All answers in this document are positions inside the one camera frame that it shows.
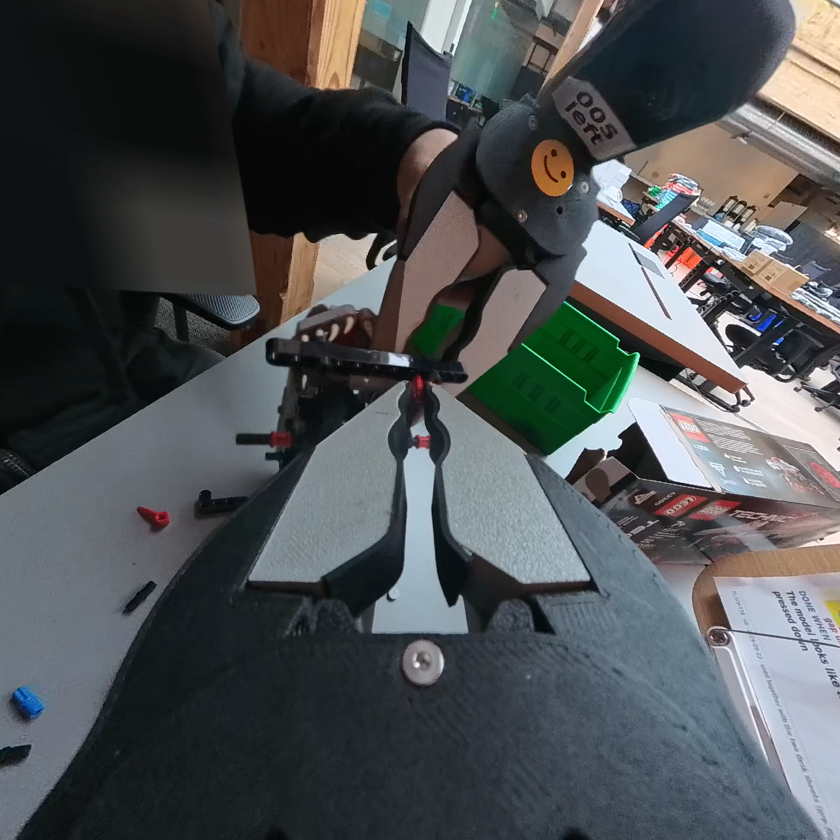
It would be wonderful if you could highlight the person's left hand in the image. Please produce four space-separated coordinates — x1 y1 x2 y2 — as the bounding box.
395 128 462 228

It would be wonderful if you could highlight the person's left forearm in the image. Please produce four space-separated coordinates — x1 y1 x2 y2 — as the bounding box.
231 56 460 242

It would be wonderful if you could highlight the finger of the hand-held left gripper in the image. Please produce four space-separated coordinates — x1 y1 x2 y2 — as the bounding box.
373 196 492 355
451 264 553 399

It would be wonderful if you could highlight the black grey lego model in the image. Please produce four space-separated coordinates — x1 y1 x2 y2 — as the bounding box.
236 305 470 470

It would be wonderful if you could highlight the black high-back chair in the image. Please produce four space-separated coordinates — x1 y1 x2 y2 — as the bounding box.
400 23 454 122

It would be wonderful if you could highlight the green plastic bin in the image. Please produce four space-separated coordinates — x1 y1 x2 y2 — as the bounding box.
410 302 641 455

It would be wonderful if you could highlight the metal air duct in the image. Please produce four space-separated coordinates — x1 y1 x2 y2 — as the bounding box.
722 101 840 185

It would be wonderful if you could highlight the small black red lego piece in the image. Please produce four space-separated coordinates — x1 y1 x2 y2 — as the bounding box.
406 374 435 454

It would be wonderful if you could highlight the black lego set box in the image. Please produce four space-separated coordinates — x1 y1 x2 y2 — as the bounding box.
567 397 840 565

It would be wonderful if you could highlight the slanted wooden beam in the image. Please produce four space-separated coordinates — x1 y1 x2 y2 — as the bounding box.
545 0 605 86

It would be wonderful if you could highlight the black mesh office chair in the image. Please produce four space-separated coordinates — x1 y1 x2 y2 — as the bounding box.
161 292 261 342

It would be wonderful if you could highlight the black lego connector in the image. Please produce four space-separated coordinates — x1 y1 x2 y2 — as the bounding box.
195 489 249 516

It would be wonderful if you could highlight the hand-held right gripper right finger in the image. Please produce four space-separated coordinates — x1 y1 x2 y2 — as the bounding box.
429 385 593 607

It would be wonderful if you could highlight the grey table wooden edge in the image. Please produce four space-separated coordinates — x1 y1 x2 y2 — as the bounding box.
567 220 756 408

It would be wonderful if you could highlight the wooden pillar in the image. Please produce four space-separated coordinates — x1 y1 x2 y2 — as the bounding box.
239 0 368 329

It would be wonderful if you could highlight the instruction sheet on stand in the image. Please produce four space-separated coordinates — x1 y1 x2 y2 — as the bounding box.
692 545 840 840

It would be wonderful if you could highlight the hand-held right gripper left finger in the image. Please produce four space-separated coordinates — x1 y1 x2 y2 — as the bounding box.
248 382 409 616

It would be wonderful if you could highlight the clear clip bar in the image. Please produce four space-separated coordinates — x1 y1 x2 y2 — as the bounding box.
707 626 798 808

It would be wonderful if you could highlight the printed instruction sheet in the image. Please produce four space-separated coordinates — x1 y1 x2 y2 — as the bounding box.
709 571 840 840

